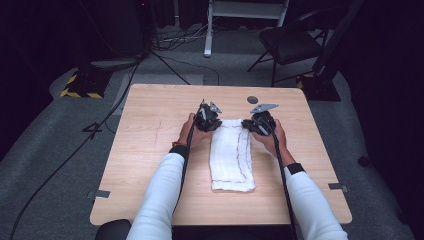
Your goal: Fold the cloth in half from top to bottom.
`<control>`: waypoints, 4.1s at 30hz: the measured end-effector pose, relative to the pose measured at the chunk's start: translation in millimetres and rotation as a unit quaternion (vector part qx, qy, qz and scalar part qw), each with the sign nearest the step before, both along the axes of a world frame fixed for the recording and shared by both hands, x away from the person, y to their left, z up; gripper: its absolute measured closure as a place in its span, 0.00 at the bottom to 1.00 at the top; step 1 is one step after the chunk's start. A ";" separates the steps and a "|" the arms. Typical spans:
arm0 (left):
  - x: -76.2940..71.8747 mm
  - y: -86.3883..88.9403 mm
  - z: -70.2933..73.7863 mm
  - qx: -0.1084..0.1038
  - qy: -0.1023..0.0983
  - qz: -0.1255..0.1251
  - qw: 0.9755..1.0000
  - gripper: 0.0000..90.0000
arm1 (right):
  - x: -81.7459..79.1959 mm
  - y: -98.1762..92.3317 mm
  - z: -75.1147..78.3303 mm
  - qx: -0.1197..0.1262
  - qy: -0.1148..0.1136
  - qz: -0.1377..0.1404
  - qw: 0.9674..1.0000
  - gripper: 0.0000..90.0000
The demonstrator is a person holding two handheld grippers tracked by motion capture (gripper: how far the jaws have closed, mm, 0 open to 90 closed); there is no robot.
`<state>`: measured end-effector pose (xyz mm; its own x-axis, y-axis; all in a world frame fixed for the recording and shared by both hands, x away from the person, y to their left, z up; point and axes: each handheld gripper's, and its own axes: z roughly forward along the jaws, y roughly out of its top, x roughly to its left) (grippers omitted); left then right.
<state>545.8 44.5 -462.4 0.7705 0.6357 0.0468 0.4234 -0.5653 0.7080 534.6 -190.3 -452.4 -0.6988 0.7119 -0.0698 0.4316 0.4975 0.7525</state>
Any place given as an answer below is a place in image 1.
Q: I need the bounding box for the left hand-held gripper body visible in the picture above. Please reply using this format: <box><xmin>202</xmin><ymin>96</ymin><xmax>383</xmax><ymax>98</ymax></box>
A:
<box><xmin>193</xmin><ymin>99</ymin><xmax>224</xmax><ymax>133</ymax></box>

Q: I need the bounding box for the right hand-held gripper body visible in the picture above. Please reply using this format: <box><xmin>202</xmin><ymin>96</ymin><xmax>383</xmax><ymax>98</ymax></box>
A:
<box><xmin>249</xmin><ymin>102</ymin><xmax>280</xmax><ymax>137</ymax></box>

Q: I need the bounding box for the white towel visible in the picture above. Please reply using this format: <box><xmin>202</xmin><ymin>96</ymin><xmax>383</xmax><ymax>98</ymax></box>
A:
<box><xmin>208</xmin><ymin>117</ymin><xmax>257</xmax><ymax>194</ymax></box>

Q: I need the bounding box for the person's left hand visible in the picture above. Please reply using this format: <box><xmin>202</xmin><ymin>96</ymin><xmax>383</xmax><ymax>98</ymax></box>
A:
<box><xmin>177</xmin><ymin>112</ymin><xmax>213</xmax><ymax>150</ymax></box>

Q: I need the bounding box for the person's right hand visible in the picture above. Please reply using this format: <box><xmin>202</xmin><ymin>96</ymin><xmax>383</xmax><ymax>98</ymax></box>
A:
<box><xmin>252</xmin><ymin>118</ymin><xmax>288</xmax><ymax>158</ymax></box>

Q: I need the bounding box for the striped black stand base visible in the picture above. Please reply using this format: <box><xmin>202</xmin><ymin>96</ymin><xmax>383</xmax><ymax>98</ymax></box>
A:
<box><xmin>295</xmin><ymin>72</ymin><xmax>342</xmax><ymax>102</ymax></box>
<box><xmin>59</xmin><ymin>67</ymin><xmax>113</xmax><ymax>100</ymax></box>

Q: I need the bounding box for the black folding chair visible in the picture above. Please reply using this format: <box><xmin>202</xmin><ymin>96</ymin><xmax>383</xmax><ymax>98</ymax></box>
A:
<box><xmin>246</xmin><ymin>9</ymin><xmax>330</xmax><ymax>88</ymax></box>

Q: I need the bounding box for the grey tape piece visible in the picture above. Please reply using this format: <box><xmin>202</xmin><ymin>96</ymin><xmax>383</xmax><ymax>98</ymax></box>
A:
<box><xmin>86</xmin><ymin>189</ymin><xmax>112</xmax><ymax>201</ymax></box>
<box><xmin>327</xmin><ymin>182</ymin><xmax>350</xmax><ymax>194</ymax></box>

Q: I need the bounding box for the person's dark lap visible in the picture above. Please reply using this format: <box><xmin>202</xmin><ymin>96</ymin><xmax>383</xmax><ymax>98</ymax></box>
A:
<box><xmin>171</xmin><ymin>225</ymin><xmax>294</xmax><ymax>240</ymax></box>

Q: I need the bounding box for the small black floor object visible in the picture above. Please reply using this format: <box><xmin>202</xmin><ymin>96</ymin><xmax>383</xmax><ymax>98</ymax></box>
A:
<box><xmin>357</xmin><ymin>154</ymin><xmax>372</xmax><ymax>168</ymax></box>

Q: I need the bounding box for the black slanted stand pole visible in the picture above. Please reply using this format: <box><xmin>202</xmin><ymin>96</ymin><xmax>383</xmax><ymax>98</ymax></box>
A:
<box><xmin>312</xmin><ymin>0</ymin><xmax>365</xmax><ymax>78</ymax></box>

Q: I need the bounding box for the black rounded pad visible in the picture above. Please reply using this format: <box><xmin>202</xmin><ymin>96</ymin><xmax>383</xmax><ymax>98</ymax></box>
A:
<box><xmin>95</xmin><ymin>218</ymin><xmax>133</xmax><ymax>240</ymax></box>

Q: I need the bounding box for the left hand-held gripper cable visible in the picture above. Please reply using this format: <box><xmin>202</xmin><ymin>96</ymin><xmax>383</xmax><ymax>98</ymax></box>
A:
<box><xmin>171</xmin><ymin>98</ymin><xmax>206</xmax><ymax>215</ymax></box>

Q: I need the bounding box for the hand-held gripper cable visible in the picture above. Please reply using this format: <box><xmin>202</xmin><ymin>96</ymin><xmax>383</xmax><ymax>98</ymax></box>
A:
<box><xmin>270</xmin><ymin>128</ymin><xmax>300</xmax><ymax>240</ymax></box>
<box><xmin>171</xmin><ymin>98</ymin><xmax>206</xmax><ymax>215</ymax></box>

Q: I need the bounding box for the thin black floor cable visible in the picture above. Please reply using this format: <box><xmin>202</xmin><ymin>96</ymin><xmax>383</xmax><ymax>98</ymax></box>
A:
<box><xmin>149</xmin><ymin>49</ymin><xmax>221</xmax><ymax>86</ymax></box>

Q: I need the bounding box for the right hand-held gripper cable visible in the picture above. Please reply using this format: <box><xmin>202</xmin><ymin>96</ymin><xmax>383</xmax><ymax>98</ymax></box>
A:
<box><xmin>270</xmin><ymin>128</ymin><xmax>300</xmax><ymax>240</ymax></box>

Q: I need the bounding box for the bundle of floor cables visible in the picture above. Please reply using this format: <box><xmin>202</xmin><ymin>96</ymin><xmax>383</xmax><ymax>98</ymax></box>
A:
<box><xmin>152</xmin><ymin>22</ymin><xmax>218</xmax><ymax>52</ymax></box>

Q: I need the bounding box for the white desk frame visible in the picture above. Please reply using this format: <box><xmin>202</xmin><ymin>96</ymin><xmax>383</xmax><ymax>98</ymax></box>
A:
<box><xmin>203</xmin><ymin>0</ymin><xmax>291</xmax><ymax>59</ymax></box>

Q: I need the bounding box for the long black floor cable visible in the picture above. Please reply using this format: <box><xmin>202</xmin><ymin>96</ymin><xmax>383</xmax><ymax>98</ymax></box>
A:
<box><xmin>9</xmin><ymin>56</ymin><xmax>145</xmax><ymax>240</ymax></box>

